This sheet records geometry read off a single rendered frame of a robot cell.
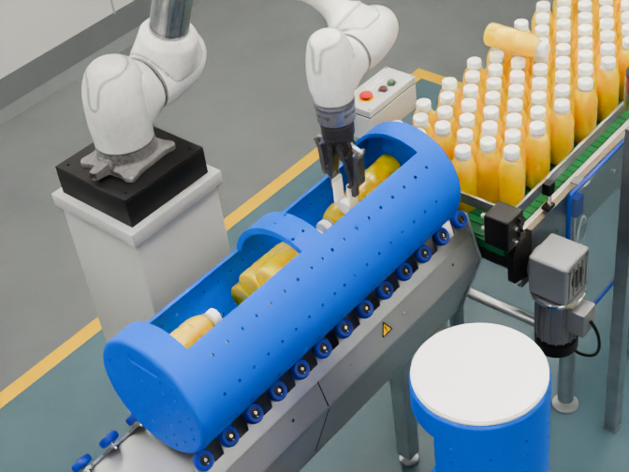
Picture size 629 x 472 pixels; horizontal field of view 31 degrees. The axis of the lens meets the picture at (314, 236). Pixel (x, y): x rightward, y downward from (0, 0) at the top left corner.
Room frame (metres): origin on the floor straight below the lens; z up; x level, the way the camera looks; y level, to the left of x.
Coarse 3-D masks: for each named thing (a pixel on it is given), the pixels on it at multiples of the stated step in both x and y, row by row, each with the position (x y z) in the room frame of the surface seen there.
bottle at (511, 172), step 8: (504, 160) 2.23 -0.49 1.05; (512, 160) 2.22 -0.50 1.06; (520, 160) 2.23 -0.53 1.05; (504, 168) 2.22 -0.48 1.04; (512, 168) 2.21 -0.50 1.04; (520, 168) 2.22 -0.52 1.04; (504, 176) 2.22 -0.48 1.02; (512, 176) 2.21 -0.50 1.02; (520, 176) 2.21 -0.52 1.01; (504, 184) 2.22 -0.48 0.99; (512, 184) 2.21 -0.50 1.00; (520, 184) 2.21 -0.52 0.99; (504, 192) 2.22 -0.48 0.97; (512, 192) 2.21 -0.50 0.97; (520, 192) 2.21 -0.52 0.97; (504, 200) 2.22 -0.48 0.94; (512, 200) 2.21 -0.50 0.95
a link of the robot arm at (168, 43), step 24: (168, 0) 2.51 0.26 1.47; (192, 0) 2.55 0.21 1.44; (144, 24) 2.59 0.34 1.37; (168, 24) 2.53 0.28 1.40; (144, 48) 2.54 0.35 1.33; (168, 48) 2.52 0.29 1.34; (192, 48) 2.55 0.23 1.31; (168, 72) 2.51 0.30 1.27; (192, 72) 2.57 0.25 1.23; (168, 96) 2.50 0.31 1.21
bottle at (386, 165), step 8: (376, 160) 2.21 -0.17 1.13; (384, 160) 2.19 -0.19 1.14; (392, 160) 2.19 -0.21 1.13; (368, 168) 2.18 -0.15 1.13; (376, 168) 2.17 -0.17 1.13; (384, 168) 2.17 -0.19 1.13; (392, 168) 2.18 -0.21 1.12; (368, 176) 2.15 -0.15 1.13; (376, 176) 2.15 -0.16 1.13; (384, 176) 2.15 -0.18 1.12; (368, 184) 2.13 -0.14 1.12; (376, 184) 2.13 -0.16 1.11; (360, 192) 2.11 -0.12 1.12; (368, 192) 2.11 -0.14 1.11
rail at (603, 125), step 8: (616, 112) 2.48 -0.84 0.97; (608, 120) 2.45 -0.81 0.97; (600, 128) 2.42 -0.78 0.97; (592, 136) 2.39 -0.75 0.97; (584, 144) 2.36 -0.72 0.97; (576, 152) 2.33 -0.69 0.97; (568, 160) 2.31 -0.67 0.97; (560, 168) 2.28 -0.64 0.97; (552, 176) 2.25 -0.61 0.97; (536, 192) 2.20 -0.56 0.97; (520, 200) 2.16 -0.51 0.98; (528, 200) 2.17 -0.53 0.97; (520, 208) 2.15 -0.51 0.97
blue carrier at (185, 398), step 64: (384, 128) 2.19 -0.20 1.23; (320, 192) 2.16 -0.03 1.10; (384, 192) 1.98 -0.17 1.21; (448, 192) 2.06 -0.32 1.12; (256, 256) 1.99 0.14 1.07; (320, 256) 1.81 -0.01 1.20; (384, 256) 1.88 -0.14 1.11; (256, 320) 1.66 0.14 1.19; (320, 320) 1.73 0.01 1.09; (128, 384) 1.62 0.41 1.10; (192, 384) 1.52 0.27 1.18; (256, 384) 1.59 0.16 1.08; (192, 448) 1.51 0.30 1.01
